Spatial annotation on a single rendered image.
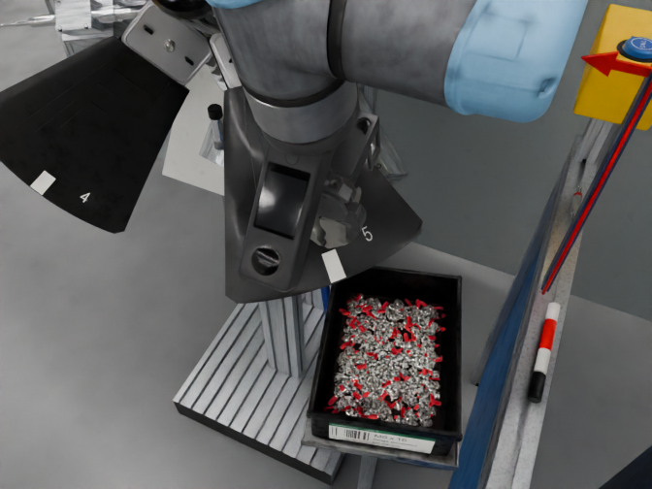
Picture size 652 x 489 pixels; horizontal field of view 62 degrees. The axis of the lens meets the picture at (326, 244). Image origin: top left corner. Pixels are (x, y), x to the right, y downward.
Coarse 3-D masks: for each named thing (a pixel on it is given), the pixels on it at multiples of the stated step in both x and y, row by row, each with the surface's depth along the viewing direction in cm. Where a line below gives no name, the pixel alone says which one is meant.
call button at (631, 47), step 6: (630, 42) 70; (636, 42) 70; (642, 42) 70; (648, 42) 70; (624, 48) 70; (630, 48) 69; (636, 48) 69; (642, 48) 69; (648, 48) 69; (630, 54) 70; (636, 54) 69; (642, 54) 69; (648, 54) 69
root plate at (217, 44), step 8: (216, 40) 58; (216, 48) 57; (224, 48) 58; (216, 56) 57; (224, 56) 58; (224, 64) 58; (232, 64) 58; (224, 72) 57; (232, 72) 58; (232, 80) 58
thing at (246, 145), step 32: (224, 96) 57; (224, 128) 56; (256, 128) 57; (224, 160) 56; (256, 160) 57; (224, 192) 56; (384, 192) 61; (384, 224) 60; (416, 224) 61; (320, 256) 58; (352, 256) 58; (384, 256) 59; (256, 288) 57
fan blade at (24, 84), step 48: (96, 48) 61; (0, 96) 64; (48, 96) 63; (96, 96) 64; (144, 96) 65; (0, 144) 67; (48, 144) 66; (96, 144) 67; (144, 144) 69; (48, 192) 70
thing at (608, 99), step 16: (608, 16) 76; (624, 16) 76; (640, 16) 76; (608, 32) 74; (624, 32) 74; (640, 32) 74; (592, 48) 82; (608, 48) 71; (592, 80) 72; (608, 80) 71; (624, 80) 70; (640, 80) 70; (576, 96) 78; (592, 96) 74; (608, 96) 73; (624, 96) 72; (576, 112) 76; (592, 112) 75; (608, 112) 74; (624, 112) 73; (640, 128) 74
